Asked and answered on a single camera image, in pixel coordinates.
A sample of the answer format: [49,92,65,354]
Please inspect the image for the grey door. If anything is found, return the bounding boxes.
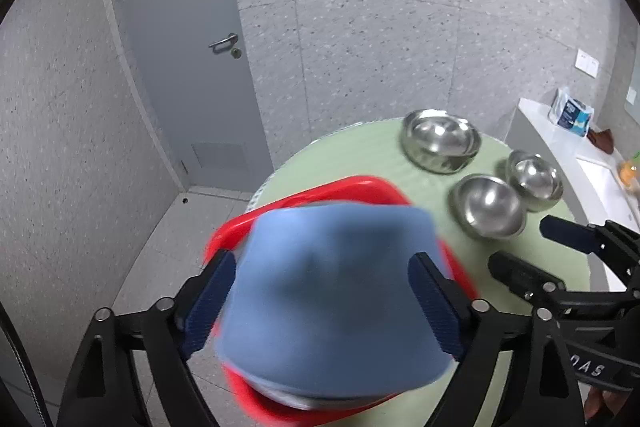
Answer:
[104,0,276,192]

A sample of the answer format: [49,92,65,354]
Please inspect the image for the white wall socket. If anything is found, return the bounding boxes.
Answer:
[574,49,600,79]

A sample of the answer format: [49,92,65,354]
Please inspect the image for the door vent grille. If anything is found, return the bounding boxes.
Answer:
[191,141,249,170]

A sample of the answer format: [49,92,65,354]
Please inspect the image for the blue bowl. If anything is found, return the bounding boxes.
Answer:
[217,202,463,410]

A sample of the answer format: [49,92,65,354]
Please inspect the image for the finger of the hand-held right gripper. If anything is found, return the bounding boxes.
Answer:
[487,251,626,318]
[540,215,640,290]

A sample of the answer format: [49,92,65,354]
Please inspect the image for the white tissue packet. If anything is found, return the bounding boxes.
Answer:
[547,87,595,138]

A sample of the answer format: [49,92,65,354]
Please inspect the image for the brown cloth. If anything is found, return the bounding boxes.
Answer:
[586,128,616,154]

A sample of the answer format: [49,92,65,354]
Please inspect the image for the large steel bowl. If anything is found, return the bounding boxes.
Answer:
[400,109,482,174]

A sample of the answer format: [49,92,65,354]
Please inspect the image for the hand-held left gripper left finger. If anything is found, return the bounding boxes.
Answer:
[57,249,238,427]

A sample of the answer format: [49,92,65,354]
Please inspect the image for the small steel bowl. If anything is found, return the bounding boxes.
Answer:
[506,151,564,212]

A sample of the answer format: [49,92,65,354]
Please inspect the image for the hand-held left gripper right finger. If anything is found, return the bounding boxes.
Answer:
[407,252,588,427]

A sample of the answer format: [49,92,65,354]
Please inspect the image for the red plastic basket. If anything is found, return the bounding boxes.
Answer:
[202,176,478,426]

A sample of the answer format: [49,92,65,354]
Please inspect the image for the metal door handle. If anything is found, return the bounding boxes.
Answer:
[208,33,239,54]

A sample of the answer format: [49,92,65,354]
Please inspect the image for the orange fruit bag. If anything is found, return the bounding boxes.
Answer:
[616,151,640,194]

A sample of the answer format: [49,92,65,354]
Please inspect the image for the medium steel bowl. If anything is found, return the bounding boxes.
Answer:
[452,174,527,240]

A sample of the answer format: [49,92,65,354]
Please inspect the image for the person's right hand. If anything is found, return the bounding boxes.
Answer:
[584,388,619,421]

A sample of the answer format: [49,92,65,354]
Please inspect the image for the white counter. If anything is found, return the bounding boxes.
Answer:
[504,98,640,293]

